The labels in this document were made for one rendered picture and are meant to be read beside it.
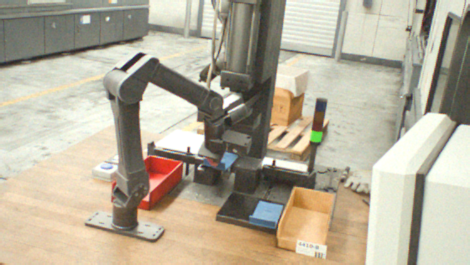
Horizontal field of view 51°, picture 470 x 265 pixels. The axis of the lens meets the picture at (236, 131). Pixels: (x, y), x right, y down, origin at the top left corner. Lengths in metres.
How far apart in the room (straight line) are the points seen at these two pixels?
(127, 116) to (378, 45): 9.66
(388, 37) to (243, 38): 9.26
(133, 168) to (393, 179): 0.96
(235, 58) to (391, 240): 1.17
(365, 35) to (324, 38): 0.84
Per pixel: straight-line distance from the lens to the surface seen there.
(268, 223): 1.33
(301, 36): 10.80
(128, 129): 1.19
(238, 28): 1.45
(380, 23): 10.63
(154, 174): 1.63
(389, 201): 0.33
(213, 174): 1.57
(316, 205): 1.50
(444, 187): 0.33
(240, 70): 1.47
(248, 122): 1.48
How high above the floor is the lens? 1.56
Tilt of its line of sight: 18 degrees down
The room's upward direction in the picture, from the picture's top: 6 degrees clockwise
